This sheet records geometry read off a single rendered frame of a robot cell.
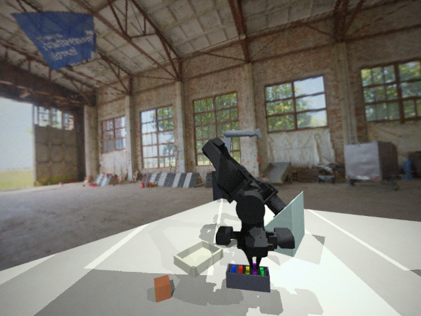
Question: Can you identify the orange-brown block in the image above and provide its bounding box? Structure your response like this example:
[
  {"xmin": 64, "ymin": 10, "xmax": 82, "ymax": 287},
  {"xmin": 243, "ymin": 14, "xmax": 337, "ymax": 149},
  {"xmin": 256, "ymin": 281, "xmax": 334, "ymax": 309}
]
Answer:
[{"xmin": 154, "ymin": 275, "xmax": 171, "ymax": 303}]

